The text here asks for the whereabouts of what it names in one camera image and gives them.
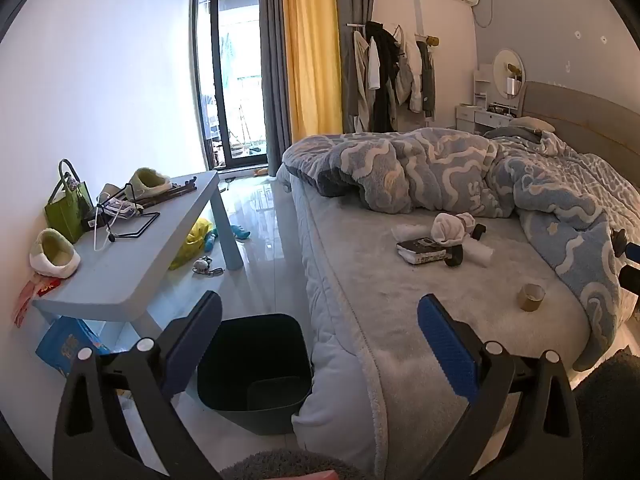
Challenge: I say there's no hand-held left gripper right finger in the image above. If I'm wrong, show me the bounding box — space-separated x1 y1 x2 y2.
416 294 585 480

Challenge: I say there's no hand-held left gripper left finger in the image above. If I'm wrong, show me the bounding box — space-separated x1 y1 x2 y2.
52 290 223 480

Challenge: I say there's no black trash bin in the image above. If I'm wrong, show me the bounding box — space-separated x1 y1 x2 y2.
196 313 315 436

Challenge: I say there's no white sock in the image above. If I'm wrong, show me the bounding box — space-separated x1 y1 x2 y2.
432 211 476 248

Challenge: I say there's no bed with grey cover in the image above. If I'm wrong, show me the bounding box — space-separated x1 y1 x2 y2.
276 130 640 480

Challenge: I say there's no brown tape roll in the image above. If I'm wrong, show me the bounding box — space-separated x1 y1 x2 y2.
517 283 546 312

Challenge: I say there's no yellow plastic bag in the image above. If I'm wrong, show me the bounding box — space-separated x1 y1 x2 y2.
169 217 213 271

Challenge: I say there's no light blue low table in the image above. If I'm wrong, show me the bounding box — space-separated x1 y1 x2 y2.
32 170 244 361

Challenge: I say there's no white plastic wrap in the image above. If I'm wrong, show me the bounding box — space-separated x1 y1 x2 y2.
391 222 493 265

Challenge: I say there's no blue cardboard box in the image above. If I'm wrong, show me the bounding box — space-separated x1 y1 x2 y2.
35 316 112 378

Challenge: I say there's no grey fuzzy cloth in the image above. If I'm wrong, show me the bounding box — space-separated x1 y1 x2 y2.
219 449 362 480

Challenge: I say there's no grey padded headboard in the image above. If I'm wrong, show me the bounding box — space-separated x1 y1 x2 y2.
520 80 640 189

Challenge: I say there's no small printed box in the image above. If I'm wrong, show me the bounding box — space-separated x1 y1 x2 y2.
102 199 137 219

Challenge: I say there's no beige pillow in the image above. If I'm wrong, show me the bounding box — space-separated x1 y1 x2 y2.
510 116 556 134

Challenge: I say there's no person's dark fleece clothing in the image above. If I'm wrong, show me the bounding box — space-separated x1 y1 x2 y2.
574 347 640 480

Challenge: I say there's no pale green plush slipper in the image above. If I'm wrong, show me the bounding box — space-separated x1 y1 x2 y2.
29 228 82 279
125 167 173 200

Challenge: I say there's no red snack packet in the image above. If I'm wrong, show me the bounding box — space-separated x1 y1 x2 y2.
12 277 61 328

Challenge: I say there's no blue wavy-pattern fleece blanket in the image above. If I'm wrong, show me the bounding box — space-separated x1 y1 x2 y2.
282 126 640 372

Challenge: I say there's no green gift bag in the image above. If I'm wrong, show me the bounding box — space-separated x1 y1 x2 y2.
45 159 93 244

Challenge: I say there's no white vanity table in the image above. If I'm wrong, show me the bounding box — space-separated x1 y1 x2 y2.
455 65 517 134

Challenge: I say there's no round mirror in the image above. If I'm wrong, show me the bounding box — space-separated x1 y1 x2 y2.
493 48 526 99

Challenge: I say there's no dark grey garment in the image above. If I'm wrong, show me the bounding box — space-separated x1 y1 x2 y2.
417 40 437 119

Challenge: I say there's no glass sliding door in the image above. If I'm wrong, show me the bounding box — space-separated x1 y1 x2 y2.
192 0 269 173

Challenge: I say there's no white jacket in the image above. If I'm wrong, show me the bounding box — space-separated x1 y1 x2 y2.
393 25 425 114

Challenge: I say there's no black coat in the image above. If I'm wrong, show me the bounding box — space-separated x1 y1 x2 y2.
365 21 407 133

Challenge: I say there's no beige coat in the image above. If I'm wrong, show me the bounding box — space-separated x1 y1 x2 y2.
341 27 371 122

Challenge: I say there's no yellow curtain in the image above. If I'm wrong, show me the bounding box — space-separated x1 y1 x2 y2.
281 0 344 144

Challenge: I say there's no keychain with plush charm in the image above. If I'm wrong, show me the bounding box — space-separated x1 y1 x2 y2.
192 256 224 277

